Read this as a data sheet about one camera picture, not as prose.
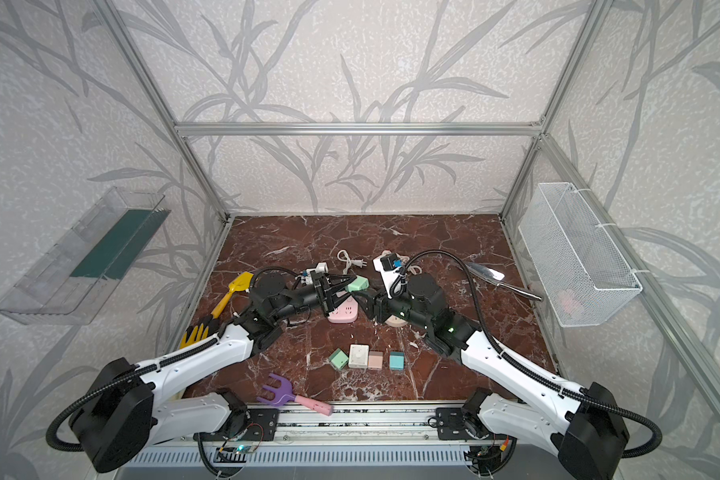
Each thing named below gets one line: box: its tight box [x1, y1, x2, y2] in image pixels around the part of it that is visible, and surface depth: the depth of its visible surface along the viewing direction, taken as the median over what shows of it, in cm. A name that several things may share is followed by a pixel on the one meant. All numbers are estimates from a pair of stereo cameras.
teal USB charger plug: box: [389, 351, 405, 370], surface depth 84 cm
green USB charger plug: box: [345, 275, 369, 293], surface depth 70 cm
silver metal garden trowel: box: [467, 262, 543, 302], surface depth 101 cm
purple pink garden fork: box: [257, 373, 334, 416], surface depth 78 cm
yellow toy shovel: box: [211, 272, 254, 319], surface depth 99 cm
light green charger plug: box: [328, 347, 349, 370], surface depth 84 cm
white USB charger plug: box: [348, 344, 369, 369], surface depth 84 cm
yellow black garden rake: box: [180, 315, 220, 349], surface depth 88 cm
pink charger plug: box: [368, 351, 384, 370], surface depth 84 cm
